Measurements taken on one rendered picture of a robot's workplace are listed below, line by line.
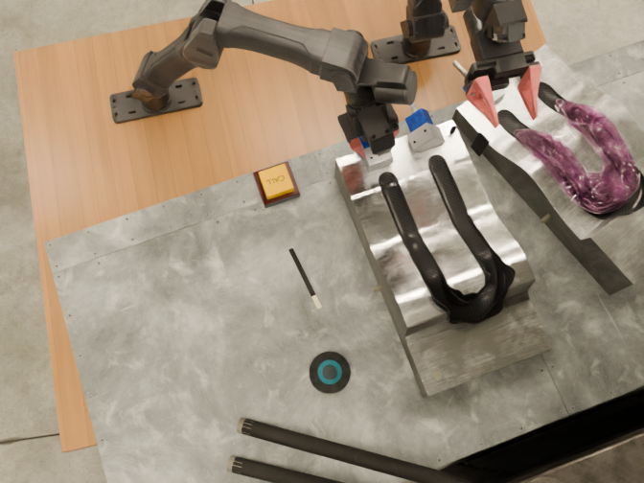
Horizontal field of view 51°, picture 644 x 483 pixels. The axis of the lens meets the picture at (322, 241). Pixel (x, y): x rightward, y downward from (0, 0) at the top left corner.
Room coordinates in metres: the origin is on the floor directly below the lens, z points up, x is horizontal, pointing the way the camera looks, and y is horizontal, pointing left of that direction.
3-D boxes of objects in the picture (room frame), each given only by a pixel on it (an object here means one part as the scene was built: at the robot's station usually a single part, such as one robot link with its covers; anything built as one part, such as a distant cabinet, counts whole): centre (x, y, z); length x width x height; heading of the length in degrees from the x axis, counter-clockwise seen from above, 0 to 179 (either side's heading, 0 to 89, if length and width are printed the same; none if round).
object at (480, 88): (0.52, -0.27, 1.19); 0.09 x 0.07 x 0.07; 14
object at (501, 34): (0.59, -0.28, 1.25); 0.07 x 0.06 x 0.11; 103
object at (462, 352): (0.35, -0.24, 0.87); 0.50 x 0.26 x 0.14; 21
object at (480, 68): (0.59, -0.28, 1.20); 0.10 x 0.07 x 0.07; 104
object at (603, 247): (0.56, -0.54, 0.86); 0.50 x 0.26 x 0.11; 38
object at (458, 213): (0.37, -0.24, 0.92); 0.35 x 0.16 x 0.09; 21
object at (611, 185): (0.56, -0.53, 0.90); 0.26 x 0.18 x 0.08; 38
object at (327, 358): (0.12, -0.02, 0.82); 0.08 x 0.08 x 0.04
